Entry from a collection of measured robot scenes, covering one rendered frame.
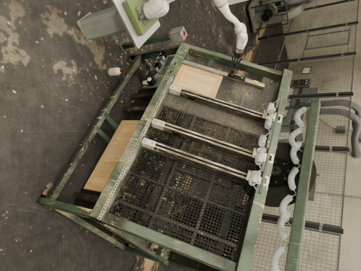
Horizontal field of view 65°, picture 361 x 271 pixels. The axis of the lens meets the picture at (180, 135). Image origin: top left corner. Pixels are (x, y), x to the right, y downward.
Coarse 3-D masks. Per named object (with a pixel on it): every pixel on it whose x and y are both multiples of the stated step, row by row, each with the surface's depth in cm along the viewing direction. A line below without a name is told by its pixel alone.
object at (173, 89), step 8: (176, 88) 299; (184, 96) 301; (192, 96) 296; (200, 96) 298; (208, 96) 296; (208, 104) 298; (216, 104) 293; (224, 104) 291; (232, 104) 292; (232, 112) 295; (240, 112) 290; (248, 112) 288; (256, 112) 288; (264, 112) 284; (272, 112) 285; (264, 120) 288; (272, 120) 280; (280, 120) 280
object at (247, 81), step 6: (186, 60) 325; (192, 66) 322; (198, 66) 321; (204, 66) 322; (210, 72) 320; (216, 72) 318; (222, 72) 318; (228, 78) 318; (234, 78) 315; (252, 84) 313; (258, 84) 312; (264, 84) 312
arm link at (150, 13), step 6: (150, 0) 268; (156, 0) 263; (162, 0) 262; (144, 6) 269; (150, 6) 264; (156, 6) 262; (162, 6) 261; (168, 6) 267; (144, 12) 271; (150, 12) 267; (156, 12) 265; (162, 12) 265; (150, 18) 274
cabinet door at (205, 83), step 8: (184, 72) 319; (192, 72) 319; (200, 72) 320; (208, 72) 320; (176, 80) 312; (184, 80) 313; (192, 80) 313; (200, 80) 314; (208, 80) 314; (216, 80) 315; (184, 88) 306; (192, 88) 307; (200, 88) 308; (208, 88) 309; (216, 88) 309
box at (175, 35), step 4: (172, 28) 326; (176, 28) 322; (180, 28) 317; (184, 28) 320; (172, 32) 320; (176, 32) 316; (180, 32) 314; (168, 36) 323; (172, 36) 320; (176, 36) 319; (180, 36) 316; (172, 40) 326; (176, 40) 324; (180, 40) 321; (184, 40) 320
